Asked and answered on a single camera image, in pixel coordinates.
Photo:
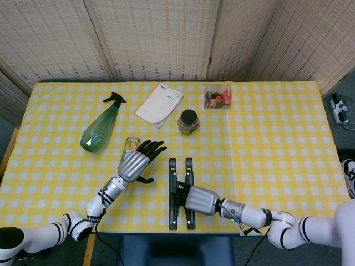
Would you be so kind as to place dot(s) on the black white shoe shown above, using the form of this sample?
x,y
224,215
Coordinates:
x,y
350,177

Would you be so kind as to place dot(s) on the tea bottle with yellow cap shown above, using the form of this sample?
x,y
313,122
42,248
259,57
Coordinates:
x,y
130,145

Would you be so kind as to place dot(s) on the yellow white checkered tablecloth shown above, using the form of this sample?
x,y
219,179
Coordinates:
x,y
263,152

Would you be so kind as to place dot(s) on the woven folding screen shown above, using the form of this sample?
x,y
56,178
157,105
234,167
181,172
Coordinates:
x,y
155,33

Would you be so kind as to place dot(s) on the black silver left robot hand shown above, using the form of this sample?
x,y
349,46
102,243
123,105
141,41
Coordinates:
x,y
133,166

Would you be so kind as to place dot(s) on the green plastic spray bottle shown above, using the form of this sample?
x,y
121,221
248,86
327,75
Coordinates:
x,y
97,130

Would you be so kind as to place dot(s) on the black folding laptop stand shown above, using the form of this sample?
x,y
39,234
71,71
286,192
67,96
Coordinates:
x,y
173,177

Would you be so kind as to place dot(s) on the glass spice jar black lid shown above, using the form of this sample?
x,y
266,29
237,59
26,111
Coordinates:
x,y
188,122

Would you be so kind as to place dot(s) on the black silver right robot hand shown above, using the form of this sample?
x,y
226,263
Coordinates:
x,y
201,200

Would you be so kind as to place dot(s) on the white power strip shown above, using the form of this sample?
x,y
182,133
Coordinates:
x,y
339,109

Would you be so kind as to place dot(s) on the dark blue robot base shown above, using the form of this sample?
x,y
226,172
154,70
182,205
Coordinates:
x,y
174,249

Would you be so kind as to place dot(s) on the white paper booklet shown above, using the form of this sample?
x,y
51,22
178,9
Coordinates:
x,y
158,105

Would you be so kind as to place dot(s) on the clear box with red items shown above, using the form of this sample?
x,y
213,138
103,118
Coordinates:
x,y
216,97

